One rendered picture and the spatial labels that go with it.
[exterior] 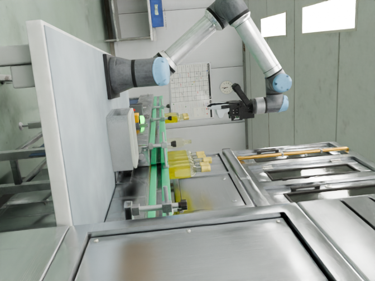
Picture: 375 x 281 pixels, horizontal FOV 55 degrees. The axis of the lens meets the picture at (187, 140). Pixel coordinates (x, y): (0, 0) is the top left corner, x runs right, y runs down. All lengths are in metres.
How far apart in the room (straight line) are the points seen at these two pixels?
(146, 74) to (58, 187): 0.78
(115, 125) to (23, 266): 0.79
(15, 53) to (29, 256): 0.41
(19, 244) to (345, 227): 0.62
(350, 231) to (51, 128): 0.61
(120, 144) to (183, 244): 0.77
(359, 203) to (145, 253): 0.45
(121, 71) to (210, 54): 6.16
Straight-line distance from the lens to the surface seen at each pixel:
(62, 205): 0.83
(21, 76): 0.85
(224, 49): 7.64
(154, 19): 6.91
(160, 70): 1.47
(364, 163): 2.28
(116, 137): 1.39
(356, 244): 0.69
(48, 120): 0.80
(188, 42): 1.63
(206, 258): 0.65
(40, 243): 0.77
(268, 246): 0.68
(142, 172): 1.55
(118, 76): 1.48
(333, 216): 0.78
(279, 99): 1.68
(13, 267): 0.72
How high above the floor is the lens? 0.97
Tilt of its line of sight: 3 degrees up
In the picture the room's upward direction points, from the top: 85 degrees clockwise
